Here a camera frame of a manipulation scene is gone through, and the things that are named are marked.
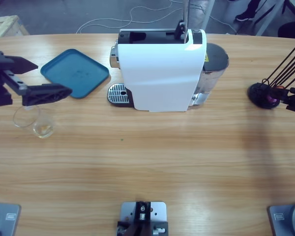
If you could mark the clear drinking glass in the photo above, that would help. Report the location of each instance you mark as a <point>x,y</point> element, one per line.
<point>43,127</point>

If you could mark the white capsule coffee machine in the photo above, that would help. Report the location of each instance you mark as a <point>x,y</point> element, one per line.
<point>162,73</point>

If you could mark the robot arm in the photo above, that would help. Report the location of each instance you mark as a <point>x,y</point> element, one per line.
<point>5,221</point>
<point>285,221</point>

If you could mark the purple coffee capsule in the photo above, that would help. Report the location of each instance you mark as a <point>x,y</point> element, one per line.
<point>271,98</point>

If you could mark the teal plastic tray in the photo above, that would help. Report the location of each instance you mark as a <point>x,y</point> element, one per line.
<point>75,71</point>

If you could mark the black capsule holder with rods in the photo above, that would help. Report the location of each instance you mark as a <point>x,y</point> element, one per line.
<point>256,94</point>

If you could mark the pale wooden crate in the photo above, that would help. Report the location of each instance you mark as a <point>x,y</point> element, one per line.
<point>5,27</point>

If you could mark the black chair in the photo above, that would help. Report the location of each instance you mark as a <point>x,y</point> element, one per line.
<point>292,30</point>

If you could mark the clear water tank black lid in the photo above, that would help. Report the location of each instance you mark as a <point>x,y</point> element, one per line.
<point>216,56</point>

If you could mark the bystander leg black shoe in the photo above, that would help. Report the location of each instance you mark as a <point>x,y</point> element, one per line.
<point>245,14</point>

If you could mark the white slanted frame leg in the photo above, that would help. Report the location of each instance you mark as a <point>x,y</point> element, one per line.
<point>268,22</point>

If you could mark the white metal post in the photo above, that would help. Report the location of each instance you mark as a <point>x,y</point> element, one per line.
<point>209,14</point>

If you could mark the grey centre mount base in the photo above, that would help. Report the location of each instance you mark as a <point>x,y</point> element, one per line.
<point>127,211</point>

